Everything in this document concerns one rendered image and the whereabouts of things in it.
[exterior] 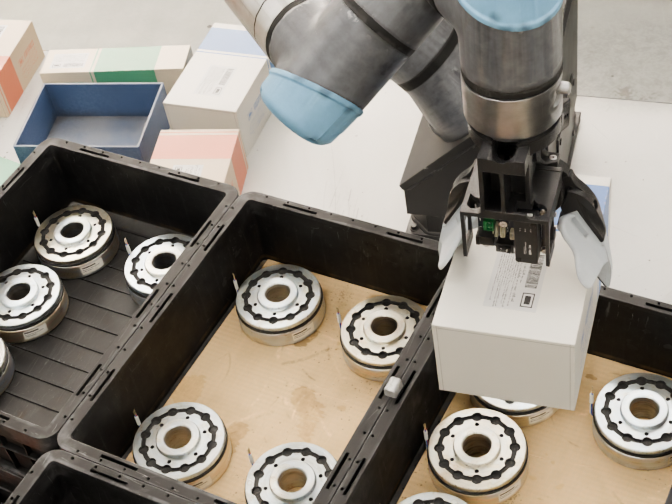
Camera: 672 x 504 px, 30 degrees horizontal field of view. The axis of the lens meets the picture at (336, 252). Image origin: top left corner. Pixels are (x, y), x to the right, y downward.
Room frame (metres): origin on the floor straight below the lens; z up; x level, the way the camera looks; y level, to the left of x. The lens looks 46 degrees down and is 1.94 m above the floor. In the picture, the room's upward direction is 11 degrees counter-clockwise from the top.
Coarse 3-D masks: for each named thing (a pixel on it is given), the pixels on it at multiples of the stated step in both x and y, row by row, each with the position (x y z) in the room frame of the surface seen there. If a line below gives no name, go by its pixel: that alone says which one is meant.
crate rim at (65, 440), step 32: (256, 192) 1.11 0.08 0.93; (224, 224) 1.07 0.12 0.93; (352, 224) 1.03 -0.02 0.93; (160, 320) 0.94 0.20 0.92; (128, 352) 0.90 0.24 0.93; (416, 352) 0.82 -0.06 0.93; (96, 384) 0.86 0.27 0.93; (384, 384) 0.79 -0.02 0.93; (64, 448) 0.79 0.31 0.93; (96, 448) 0.78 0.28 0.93; (352, 448) 0.72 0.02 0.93; (160, 480) 0.73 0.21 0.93
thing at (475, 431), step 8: (464, 432) 0.76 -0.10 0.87; (472, 432) 0.76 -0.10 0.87; (480, 432) 0.75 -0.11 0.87; (488, 432) 0.75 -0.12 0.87; (456, 440) 0.75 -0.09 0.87; (464, 440) 0.75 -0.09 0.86; (488, 440) 0.75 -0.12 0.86; (496, 440) 0.74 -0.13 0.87; (456, 448) 0.74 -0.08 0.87; (496, 448) 0.73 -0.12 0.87; (456, 456) 0.73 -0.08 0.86; (464, 456) 0.73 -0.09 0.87; (488, 456) 0.72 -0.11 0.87; (496, 456) 0.72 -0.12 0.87; (464, 464) 0.72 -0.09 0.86; (472, 464) 0.72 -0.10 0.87; (480, 464) 0.72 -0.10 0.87; (488, 464) 0.72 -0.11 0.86
